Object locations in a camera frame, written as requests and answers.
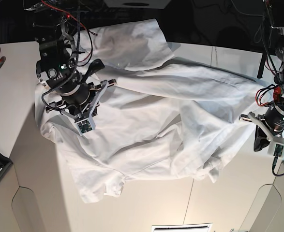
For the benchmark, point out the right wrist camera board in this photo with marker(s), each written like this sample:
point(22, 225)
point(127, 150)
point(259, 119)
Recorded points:
point(84, 126)

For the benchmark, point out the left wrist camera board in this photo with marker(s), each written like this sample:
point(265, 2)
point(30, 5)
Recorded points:
point(279, 149)

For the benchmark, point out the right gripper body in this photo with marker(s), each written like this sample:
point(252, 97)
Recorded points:
point(81, 102)

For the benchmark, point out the white t-shirt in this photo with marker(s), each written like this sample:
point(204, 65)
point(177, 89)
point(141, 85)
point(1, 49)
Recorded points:
point(164, 119)

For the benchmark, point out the white vent grille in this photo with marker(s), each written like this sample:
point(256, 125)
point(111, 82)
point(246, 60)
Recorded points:
point(206, 227)

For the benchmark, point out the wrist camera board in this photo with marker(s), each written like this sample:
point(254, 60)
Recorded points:
point(279, 149)
point(84, 126)

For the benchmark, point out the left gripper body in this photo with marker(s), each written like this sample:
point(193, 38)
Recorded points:
point(271, 123)

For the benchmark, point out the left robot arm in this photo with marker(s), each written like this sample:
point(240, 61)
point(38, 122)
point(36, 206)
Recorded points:
point(272, 37)

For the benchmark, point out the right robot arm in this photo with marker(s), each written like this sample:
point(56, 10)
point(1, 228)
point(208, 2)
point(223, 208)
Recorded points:
point(58, 27)

